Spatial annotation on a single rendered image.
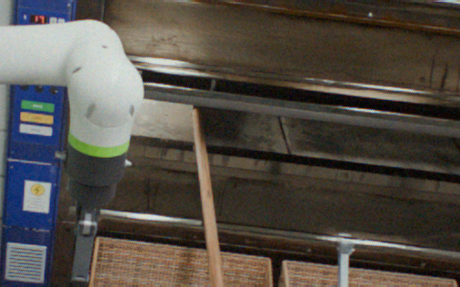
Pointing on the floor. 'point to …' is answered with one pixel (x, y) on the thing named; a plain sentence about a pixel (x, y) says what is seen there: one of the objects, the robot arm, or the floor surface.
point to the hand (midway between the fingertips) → (77, 276)
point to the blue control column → (34, 153)
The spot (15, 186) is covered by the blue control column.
